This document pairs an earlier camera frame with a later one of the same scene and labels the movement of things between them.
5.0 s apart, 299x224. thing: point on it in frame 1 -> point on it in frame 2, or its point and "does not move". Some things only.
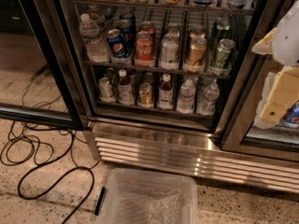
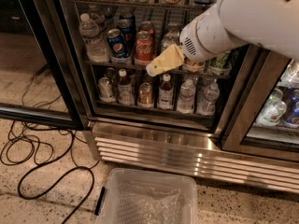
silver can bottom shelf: [105, 90] does not move
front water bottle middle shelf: [96, 48] does not move
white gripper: [287, 40] -> [193, 41]
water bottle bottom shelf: [187, 97] does not move
